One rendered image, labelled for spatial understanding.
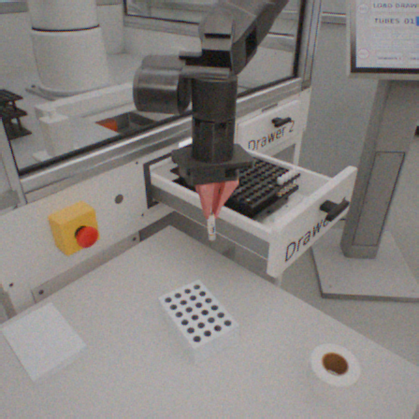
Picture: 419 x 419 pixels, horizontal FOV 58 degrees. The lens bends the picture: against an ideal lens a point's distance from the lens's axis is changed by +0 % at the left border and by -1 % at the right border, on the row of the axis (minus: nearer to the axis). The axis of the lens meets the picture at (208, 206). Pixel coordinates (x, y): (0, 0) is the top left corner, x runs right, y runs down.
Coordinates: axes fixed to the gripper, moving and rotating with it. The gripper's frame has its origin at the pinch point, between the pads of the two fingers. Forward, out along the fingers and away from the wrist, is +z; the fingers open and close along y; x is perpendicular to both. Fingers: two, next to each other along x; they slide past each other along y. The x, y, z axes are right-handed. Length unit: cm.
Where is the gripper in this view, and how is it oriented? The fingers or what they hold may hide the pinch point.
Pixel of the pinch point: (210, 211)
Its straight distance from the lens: 56.5
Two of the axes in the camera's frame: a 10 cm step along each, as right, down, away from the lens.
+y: -9.5, 1.4, -2.7
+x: 3.1, 4.9, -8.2
